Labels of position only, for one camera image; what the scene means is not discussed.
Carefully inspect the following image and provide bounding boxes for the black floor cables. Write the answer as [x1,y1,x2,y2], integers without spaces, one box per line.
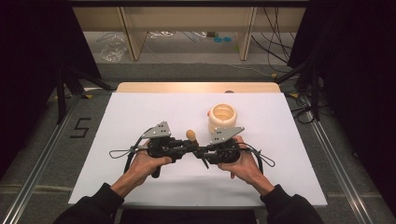
[285,92,332,125]

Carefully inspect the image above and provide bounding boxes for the thin dark-handled makeup brush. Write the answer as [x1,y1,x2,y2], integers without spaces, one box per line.
[185,129,210,171]

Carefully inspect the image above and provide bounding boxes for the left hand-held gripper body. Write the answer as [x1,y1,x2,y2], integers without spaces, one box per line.
[141,120,188,179]

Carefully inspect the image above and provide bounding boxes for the white table sheet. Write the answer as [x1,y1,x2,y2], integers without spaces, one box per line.
[67,91,329,208]

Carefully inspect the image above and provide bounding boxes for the black curtain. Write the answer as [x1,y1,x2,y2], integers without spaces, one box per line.
[288,0,396,216]
[0,0,103,180]

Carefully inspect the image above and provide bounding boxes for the light wooden shelf unit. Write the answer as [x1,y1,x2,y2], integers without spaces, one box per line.
[72,6,307,62]

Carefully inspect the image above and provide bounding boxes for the aluminium floor rail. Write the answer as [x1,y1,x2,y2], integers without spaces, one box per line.
[0,102,78,224]
[303,92,375,224]

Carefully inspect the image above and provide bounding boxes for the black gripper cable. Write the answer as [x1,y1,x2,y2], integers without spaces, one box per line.
[241,142,276,175]
[123,151,136,175]

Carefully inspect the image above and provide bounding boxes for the clear plastic bag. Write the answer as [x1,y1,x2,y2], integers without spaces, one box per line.
[100,33,129,63]

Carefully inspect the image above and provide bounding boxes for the person's left hand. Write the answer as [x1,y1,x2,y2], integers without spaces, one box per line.
[123,139,174,189]

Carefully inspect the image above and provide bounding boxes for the black tripod stand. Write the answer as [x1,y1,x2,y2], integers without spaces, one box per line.
[274,57,322,122]
[55,65,117,125]

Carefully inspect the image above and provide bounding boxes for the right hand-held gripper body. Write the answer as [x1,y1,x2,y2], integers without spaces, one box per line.
[205,125,246,165]

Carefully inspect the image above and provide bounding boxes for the person's right hand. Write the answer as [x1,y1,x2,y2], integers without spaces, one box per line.
[217,134,271,194]

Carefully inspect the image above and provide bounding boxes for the cream ringed brush holder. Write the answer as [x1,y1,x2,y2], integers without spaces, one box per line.
[207,103,238,135]

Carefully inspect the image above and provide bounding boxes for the thin white floor cable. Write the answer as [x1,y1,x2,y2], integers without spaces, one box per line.
[226,63,276,77]

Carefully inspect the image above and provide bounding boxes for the grey cable loop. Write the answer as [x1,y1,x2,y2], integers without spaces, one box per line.
[108,146,149,161]

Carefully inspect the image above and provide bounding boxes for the black hanging cables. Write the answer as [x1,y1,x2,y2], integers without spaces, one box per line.
[250,7,300,64]

